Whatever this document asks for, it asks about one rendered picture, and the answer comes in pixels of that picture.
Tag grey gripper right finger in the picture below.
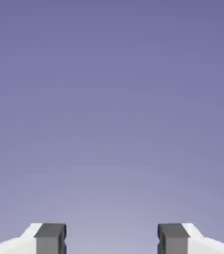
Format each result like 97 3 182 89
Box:
157 222 224 254

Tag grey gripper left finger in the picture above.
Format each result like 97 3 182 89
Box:
0 222 67 254

